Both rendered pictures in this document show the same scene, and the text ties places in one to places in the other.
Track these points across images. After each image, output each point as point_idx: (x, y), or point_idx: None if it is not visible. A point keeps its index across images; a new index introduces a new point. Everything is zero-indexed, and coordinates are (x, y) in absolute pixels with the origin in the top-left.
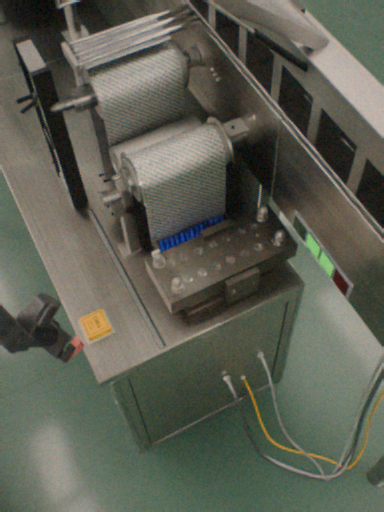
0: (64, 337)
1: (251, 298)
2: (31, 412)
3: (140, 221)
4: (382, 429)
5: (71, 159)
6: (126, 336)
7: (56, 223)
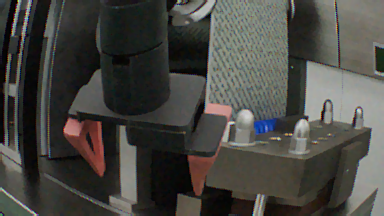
0: (192, 82)
1: (349, 203)
2: None
3: None
4: None
5: (36, 62)
6: None
7: (11, 175)
